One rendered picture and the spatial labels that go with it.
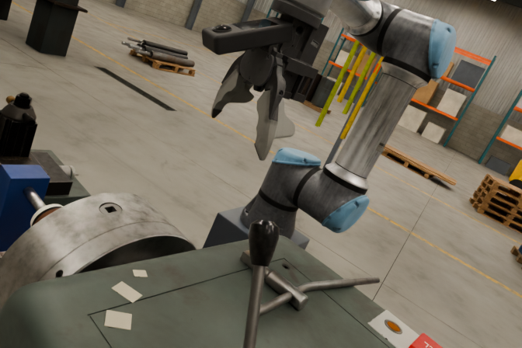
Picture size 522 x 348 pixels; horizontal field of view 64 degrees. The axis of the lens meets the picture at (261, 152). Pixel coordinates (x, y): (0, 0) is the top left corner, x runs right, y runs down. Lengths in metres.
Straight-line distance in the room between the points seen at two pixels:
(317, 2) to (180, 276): 0.39
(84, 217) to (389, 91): 0.68
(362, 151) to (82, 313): 0.71
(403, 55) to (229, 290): 0.64
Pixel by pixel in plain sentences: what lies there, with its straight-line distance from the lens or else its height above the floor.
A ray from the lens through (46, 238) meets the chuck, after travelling 0.68.
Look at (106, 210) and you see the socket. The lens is 0.70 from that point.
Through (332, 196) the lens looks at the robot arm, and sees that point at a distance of 1.00.
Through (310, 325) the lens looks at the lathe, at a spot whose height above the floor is 1.25.
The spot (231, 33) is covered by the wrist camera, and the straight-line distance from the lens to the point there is 0.54.
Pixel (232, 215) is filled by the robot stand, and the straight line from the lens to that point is 1.15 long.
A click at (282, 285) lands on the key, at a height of 1.27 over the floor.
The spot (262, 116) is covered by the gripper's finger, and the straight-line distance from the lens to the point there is 0.56.
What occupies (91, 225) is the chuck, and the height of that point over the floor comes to 1.22.
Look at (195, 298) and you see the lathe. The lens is 0.54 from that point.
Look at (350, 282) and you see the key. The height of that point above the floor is 1.27.
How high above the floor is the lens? 1.57
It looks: 15 degrees down
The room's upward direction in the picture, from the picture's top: 24 degrees clockwise
